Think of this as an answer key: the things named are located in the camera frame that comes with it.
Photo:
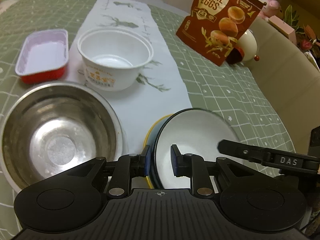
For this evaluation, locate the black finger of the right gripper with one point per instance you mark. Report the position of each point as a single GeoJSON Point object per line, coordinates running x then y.
{"type": "Point", "coordinates": [250, 153]}

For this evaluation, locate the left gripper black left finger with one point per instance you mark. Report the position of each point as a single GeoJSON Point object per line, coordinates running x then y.
{"type": "Point", "coordinates": [113, 178]}

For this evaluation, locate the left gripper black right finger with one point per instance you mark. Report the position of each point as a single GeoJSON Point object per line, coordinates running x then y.
{"type": "Point", "coordinates": [197, 169]}

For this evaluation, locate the blue enamel bowl black rim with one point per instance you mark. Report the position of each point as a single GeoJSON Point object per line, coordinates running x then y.
{"type": "Point", "coordinates": [193, 130]}

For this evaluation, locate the yellow rimmed plate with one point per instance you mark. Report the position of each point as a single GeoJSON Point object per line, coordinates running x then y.
{"type": "Point", "coordinates": [153, 131]}

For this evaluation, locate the stainless steel bowl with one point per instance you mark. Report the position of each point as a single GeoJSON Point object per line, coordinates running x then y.
{"type": "Point", "coordinates": [56, 126]}

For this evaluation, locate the white paper bowl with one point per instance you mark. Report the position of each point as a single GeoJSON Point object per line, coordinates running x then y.
{"type": "Point", "coordinates": [113, 57]}

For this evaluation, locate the red rectangular foil tray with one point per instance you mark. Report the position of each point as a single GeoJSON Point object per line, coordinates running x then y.
{"type": "Point", "coordinates": [44, 56]}

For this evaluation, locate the green checked tablecloth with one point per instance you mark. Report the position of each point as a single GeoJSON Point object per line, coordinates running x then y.
{"type": "Point", "coordinates": [230, 92]}

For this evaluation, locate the white deer table runner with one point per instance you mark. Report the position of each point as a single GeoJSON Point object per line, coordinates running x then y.
{"type": "Point", "coordinates": [157, 91]}

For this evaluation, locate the beige sofa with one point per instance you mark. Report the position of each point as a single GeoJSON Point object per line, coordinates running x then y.
{"type": "Point", "coordinates": [288, 81]}

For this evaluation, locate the potted plant with flowers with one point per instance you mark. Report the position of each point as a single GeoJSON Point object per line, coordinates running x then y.
{"type": "Point", "coordinates": [307, 40]}

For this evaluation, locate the pink box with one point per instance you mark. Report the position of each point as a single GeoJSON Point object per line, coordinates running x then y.
{"type": "Point", "coordinates": [283, 28]}

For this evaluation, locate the pink plush toy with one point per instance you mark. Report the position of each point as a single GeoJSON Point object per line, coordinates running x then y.
{"type": "Point", "coordinates": [270, 8]}

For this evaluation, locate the quail eggs snack bag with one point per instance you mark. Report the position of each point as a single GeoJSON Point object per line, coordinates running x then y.
{"type": "Point", "coordinates": [214, 27]}

